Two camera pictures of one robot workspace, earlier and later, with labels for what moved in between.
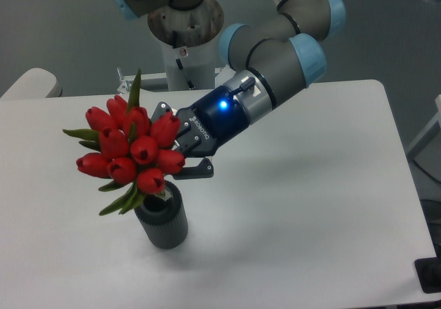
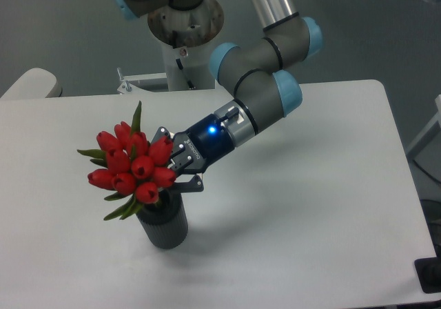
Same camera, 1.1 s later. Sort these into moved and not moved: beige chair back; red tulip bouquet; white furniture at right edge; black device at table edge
Moved: red tulip bouquet
Not moved: beige chair back; white furniture at right edge; black device at table edge
